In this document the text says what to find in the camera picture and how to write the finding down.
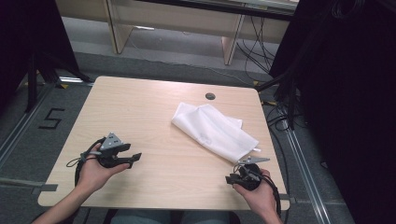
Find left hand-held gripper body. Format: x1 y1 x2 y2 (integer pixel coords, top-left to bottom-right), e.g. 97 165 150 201
97 133 125 169

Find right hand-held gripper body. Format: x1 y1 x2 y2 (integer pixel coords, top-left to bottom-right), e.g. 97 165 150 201
234 156 271 191

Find white cloth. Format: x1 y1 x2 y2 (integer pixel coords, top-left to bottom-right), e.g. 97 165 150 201
171 102 262 164

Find person's right hand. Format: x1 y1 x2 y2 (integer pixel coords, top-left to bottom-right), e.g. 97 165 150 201
232 168 278 217

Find person's left hand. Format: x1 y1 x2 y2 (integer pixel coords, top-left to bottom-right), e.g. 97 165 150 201
75 151 132 196

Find person's legs in jeans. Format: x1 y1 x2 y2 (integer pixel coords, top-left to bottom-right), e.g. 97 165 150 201
109 208 241 224

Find black metal stand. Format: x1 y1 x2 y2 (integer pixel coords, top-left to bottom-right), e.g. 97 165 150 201
255 69 298 131
25 50 93 114

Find black curtain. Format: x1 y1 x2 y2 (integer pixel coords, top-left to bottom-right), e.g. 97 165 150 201
0 0 80 108
268 0 396 224

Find light wooden desk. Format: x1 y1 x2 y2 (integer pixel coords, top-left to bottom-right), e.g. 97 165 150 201
55 0 301 66

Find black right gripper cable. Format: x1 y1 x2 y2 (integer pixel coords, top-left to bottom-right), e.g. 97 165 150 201
261 173 283 218

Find grey floor rail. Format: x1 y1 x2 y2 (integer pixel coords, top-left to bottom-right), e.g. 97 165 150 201
281 119 333 224
0 82 56 171

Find black floor cables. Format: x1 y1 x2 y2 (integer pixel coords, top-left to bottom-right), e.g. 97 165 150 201
262 98 293 224

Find black cables under desk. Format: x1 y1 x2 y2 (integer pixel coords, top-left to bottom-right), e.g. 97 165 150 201
235 14 278 75

